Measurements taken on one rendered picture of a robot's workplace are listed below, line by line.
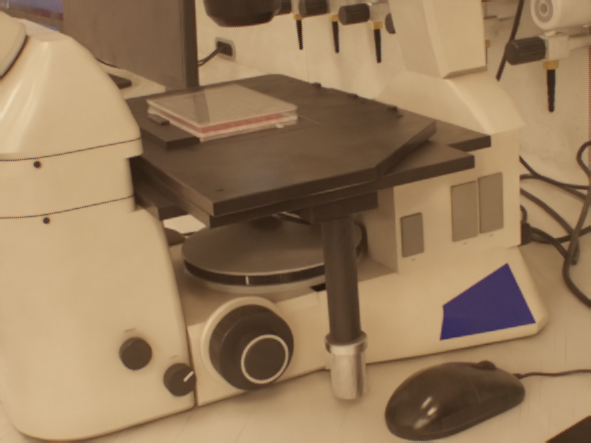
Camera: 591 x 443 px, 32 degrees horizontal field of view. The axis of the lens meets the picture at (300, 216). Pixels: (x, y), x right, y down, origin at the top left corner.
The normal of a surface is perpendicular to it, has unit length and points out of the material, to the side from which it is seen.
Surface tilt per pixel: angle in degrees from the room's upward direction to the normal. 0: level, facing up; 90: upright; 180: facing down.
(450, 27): 90
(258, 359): 90
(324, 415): 0
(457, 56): 90
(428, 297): 49
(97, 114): 86
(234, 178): 0
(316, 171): 0
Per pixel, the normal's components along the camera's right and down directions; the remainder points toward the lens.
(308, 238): -0.08, -0.94
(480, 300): 0.26, -0.44
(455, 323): 0.21, 0.13
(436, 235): 0.44, 0.25
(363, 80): -0.89, 0.21
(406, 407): -0.63, -0.49
